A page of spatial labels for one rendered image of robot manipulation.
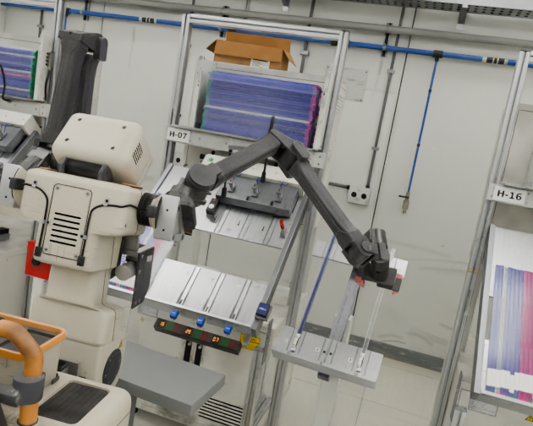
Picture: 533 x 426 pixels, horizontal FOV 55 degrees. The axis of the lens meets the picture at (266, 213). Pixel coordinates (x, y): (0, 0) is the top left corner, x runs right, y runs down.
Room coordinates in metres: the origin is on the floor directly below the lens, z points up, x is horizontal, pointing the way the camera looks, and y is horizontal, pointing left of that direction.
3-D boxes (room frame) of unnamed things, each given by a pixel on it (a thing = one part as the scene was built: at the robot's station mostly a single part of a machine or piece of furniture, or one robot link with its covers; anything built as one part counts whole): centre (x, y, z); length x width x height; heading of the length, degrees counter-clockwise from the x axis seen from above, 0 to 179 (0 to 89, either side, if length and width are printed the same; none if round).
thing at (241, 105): (2.35, 0.10, 1.52); 0.51 x 0.13 x 0.27; 74
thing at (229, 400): (2.48, 0.13, 0.31); 0.70 x 0.65 x 0.62; 74
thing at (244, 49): (2.67, 0.13, 1.82); 0.68 x 0.30 x 0.20; 74
